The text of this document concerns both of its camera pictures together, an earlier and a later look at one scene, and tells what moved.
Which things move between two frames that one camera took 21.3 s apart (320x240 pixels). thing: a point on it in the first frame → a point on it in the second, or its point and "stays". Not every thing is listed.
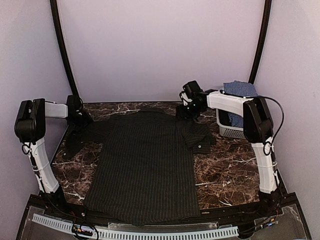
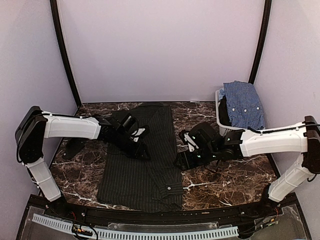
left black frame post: (65, 51) stays
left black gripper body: (81, 121) → (127, 149)
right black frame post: (264, 32) stays
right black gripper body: (191, 112) → (208, 154)
